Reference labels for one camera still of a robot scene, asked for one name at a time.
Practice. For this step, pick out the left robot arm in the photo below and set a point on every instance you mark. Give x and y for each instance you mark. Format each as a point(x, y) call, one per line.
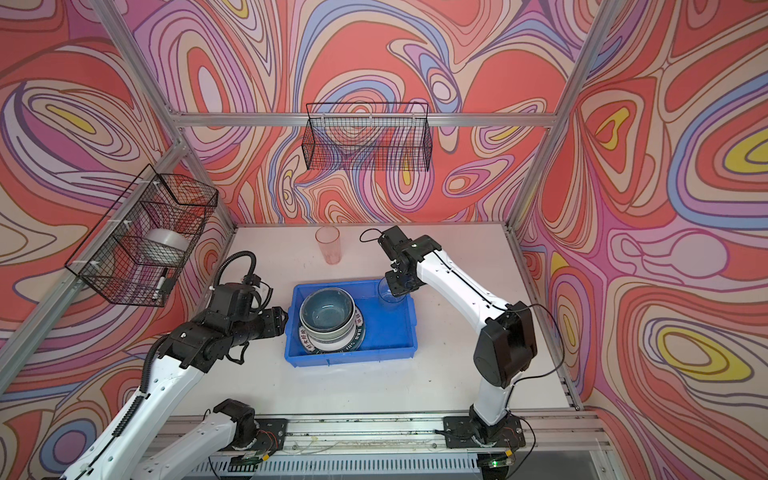
point(175, 363)

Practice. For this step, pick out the black wire basket on back wall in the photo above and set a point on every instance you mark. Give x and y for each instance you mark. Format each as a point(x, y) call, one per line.
point(368, 136)

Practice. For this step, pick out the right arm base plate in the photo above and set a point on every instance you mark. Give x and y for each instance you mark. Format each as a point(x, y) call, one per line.
point(464, 432)

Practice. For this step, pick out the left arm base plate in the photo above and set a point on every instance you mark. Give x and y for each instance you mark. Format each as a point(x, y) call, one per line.
point(266, 435)

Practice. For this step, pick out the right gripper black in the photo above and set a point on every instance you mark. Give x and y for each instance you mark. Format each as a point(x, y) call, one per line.
point(396, 288)

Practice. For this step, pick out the aluminium front rail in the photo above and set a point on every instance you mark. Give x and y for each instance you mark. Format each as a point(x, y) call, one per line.
point(414, 432)

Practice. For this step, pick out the white tape roll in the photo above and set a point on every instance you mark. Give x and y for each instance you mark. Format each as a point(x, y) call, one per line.
point(164, 247)

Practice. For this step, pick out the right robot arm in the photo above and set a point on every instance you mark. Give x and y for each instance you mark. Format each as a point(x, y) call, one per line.
point(506, 340)

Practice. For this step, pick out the light green bowl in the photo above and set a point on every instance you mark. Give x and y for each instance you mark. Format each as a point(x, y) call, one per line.
point(342, 334)

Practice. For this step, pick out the blue-grey translucent cup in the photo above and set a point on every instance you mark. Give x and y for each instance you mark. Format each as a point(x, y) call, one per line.
point(387, 299)

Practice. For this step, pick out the blue plastic bin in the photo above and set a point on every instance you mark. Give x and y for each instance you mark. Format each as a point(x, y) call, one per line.
point(390, 334)

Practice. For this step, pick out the pink translucent cup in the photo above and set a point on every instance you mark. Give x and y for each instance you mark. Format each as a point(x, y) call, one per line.
point(328, 239)

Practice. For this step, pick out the black marker pen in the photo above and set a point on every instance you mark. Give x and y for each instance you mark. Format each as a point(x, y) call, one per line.
point(158, 292)

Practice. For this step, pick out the grey lilac bowl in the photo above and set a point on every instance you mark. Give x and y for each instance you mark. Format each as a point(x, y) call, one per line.
point(312, 345)

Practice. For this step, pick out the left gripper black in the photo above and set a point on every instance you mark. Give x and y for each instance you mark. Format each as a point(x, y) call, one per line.
point(274, 324)

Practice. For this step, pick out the black wire basket on wall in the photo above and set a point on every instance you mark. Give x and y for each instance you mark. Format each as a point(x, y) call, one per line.
point(368, 136)
point(109, 261)

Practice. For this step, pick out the white plate with green rim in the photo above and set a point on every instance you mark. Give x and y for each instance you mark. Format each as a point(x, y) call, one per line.
point(357, 320)

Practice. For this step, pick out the black wire basket on left wall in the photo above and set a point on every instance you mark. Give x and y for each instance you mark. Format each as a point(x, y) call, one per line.
point(109, 261)

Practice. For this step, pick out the dark blue bowl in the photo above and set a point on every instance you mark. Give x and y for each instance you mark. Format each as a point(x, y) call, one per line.
point(326, 310)

